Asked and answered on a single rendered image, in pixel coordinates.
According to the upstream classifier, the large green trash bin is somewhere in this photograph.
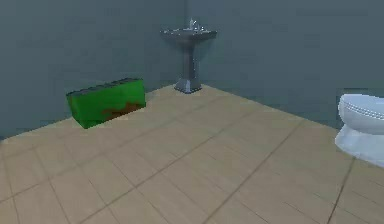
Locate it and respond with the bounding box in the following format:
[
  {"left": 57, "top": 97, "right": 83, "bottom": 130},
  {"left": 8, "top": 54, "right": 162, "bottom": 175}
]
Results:
[{"left": 65, "top": 77, "right": 147, "bottom": 130}]

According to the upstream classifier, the white toilet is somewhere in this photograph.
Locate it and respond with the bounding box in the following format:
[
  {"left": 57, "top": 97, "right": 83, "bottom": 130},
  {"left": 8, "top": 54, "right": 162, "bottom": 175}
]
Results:
[{"left": 334, "top": 93, "right": 384, "bottom": 168}]

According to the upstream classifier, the grey pedestal sink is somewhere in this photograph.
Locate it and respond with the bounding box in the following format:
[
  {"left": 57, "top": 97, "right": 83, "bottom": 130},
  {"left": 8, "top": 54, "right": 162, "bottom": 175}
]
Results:
[{"left": 160, "top": 27, "right": 218, "bottom": 94}]

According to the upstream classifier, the silver sink faucet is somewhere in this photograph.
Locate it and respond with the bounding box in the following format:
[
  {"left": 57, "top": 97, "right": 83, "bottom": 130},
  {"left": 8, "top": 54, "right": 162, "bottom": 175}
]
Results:
[{"left": 187, "top": 17, "right": 205, "bottom": 33}]

